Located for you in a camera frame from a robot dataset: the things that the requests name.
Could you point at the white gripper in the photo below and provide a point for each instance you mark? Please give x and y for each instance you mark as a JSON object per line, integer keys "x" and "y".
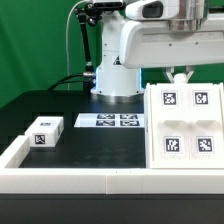
{"x": 170, "y": 33}

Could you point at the white cabinet body box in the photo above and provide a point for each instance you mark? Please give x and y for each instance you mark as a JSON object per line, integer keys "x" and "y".
{"x": 187, "y": 89}

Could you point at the white cabinet top block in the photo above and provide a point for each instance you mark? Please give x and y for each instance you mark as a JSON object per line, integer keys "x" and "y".
{"x": 45, "y": 131}

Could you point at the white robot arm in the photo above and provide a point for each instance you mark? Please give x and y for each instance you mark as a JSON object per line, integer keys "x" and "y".
{"x": 117, "y": 82}

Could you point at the white U-shaped workspace fence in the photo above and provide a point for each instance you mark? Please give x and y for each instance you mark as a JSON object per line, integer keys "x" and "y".
{"x": 16, "y": 179}

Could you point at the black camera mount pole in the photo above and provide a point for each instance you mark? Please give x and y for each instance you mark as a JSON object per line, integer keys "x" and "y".
{"x": 89, "y": 15}

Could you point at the white marker base plate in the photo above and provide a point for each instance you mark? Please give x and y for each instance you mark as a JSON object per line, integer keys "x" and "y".
{"x": 109, "y": 120}

